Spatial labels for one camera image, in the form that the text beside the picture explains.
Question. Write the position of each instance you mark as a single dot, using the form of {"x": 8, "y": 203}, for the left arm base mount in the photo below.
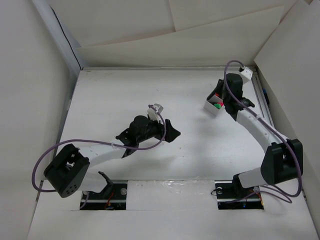
{"x": 113, "y": 196}

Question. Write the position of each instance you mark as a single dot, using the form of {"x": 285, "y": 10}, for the white divided container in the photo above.
{"x": 209, "y": 105}

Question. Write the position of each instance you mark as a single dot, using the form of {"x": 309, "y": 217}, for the green highlighter marker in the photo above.
{"x": 218, "y": 106}

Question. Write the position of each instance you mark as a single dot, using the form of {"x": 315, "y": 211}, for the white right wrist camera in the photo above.
{"x": 246, "y": 74}

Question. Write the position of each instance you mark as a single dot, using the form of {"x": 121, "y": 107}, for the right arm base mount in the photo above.
{"x": 230, "y": 195}

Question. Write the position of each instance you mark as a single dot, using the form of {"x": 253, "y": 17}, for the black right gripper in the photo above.
{"x": 218, "y": 88}

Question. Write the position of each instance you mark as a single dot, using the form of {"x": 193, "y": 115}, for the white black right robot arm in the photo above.
{"x": 283, "y": 157}

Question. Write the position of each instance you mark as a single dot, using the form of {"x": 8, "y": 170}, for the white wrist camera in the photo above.
{"x": 153, "y": 112}
{"x": 246, "y": 74}

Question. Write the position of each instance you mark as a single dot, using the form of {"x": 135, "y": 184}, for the aluminium table edge rail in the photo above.
{"x": 262, "y": 102}

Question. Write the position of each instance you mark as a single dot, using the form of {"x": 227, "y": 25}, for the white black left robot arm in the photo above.
{"x": 69, "y": 170}

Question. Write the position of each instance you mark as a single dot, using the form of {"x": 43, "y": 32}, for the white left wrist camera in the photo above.
{"x": 153, "y": 112}

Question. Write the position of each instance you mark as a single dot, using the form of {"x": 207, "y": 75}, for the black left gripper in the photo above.
{"x": 171, "y": 132}

